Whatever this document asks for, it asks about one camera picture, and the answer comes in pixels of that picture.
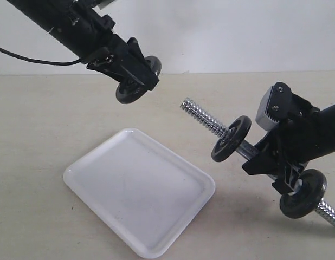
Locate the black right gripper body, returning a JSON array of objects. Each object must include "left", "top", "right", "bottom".
[{"left": 260, "top": 108, "right": 322, "bottom": 163}]

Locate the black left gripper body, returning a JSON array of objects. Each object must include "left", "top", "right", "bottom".
[{"left": 69, "top": 8, "right": 123, "bottom": 66}]

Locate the black weight plate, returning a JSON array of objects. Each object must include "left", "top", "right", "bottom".
[
  {"left": 211, "top": 115, "right": 252, "bottom": 163},
  {"left": 279, "top": 169, "right": 327, "bottom": 219},
  {"left": 115, "top": 55, "right": 162, "bottom": 105}
]

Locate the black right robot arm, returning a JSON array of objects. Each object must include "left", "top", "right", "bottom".
[{"left": 242, "top": 103, "right": 335, "bottom": 194}]

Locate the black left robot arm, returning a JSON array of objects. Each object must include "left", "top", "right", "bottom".
[{"left": 9, "top": 0, "right": 159, "bottom": 90}]

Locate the white plastic tray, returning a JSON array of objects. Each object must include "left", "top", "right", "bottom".
[{"left": 63, "top": 128, "right": 216, "bottom": 259}]

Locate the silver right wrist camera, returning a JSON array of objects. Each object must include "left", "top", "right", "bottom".
[{"left": 255, "top": 86, "right": 278, "bottom": 132}]

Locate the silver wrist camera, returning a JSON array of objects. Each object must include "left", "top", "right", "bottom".
[
  {"left": 255, "top": 86, "right": 278, "bottom": 132},
  {"left": 94, "top": 0, "right": 116, "bottom": 10}
]

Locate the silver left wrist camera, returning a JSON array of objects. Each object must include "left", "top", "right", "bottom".
[{"left": 94, "top": 0, "right": 116, "bottom": 10}]

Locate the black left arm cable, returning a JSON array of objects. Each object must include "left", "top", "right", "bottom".
[{"left": 0, "top": 44, "right": 83, "bottom": 66}]

